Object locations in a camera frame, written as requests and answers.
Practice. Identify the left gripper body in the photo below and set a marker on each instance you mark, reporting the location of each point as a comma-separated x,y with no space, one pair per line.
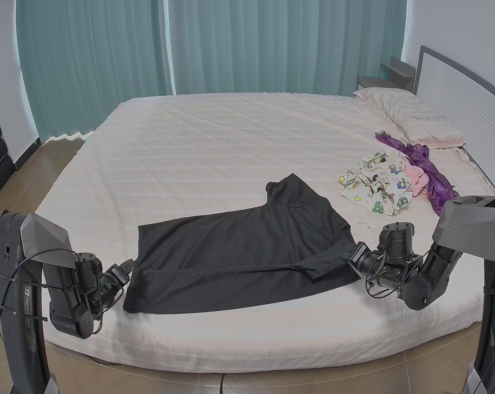
118,277

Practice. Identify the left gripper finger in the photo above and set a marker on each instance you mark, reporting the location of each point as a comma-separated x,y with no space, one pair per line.
129,264

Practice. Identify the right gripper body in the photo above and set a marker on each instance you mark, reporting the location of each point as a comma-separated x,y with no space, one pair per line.
360,257

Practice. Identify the black T-shirt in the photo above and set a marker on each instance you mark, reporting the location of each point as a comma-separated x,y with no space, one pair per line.
231,253

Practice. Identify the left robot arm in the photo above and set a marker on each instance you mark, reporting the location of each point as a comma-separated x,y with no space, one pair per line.
21,322

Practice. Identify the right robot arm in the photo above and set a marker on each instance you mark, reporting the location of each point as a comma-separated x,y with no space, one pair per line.
469,228

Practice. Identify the bed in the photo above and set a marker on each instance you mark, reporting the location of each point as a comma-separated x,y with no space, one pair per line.
231,146

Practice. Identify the white printed pyjama top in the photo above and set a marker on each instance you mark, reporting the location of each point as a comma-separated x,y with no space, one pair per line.
375,187

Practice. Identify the pink garment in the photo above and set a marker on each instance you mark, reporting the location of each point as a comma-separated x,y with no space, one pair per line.
418,179

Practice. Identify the purple satin garment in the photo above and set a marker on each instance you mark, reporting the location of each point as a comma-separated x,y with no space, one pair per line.
436,179

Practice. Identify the cream pillow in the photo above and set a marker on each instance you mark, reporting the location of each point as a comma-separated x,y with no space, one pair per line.
416,117

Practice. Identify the grey bedside table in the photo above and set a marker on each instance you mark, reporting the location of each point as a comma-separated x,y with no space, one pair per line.
389,78

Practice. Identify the blue-green curtain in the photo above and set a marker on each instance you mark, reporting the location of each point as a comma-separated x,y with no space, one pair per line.
95,56
288,35

